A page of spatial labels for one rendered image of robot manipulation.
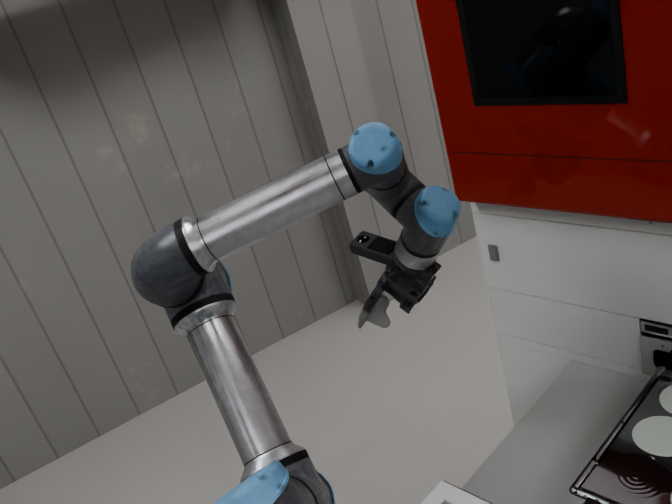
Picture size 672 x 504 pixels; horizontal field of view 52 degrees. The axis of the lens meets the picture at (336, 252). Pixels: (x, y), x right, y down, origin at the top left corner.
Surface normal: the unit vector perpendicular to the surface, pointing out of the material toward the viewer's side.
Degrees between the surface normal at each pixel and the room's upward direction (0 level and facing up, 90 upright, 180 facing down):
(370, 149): 50
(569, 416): 0
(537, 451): 0
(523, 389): 90
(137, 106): 90
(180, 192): 90
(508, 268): 90
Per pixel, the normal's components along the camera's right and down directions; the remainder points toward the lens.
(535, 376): -0.68, 0.47
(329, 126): 0.48, 0.26
